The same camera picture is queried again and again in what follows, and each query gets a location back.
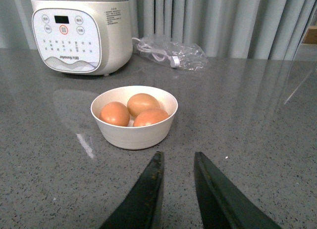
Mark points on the brown egg in bowl front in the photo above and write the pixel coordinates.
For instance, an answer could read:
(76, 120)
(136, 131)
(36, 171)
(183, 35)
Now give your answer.
(150, 117)

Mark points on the brown egg in bowl left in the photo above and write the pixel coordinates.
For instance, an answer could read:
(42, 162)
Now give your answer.
(115, 113)

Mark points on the brown egg in bowl back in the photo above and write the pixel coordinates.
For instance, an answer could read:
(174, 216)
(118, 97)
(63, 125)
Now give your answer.
(141, 102)

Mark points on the brown egg in bowl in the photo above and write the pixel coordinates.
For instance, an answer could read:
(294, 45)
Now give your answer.
(150, 117)
(141, 102)
(115, 113)

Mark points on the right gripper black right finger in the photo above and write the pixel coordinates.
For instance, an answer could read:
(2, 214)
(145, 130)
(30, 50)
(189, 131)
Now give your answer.
(222, 204)

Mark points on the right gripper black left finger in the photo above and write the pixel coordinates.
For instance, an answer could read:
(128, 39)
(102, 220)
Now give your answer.
(141, 209)

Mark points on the white Joyoung soy milk maker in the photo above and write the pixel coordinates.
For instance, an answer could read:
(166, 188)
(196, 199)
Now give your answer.
(83, 37)

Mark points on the clear plastic bag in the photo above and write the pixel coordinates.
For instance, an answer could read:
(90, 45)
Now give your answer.
(161, 50)

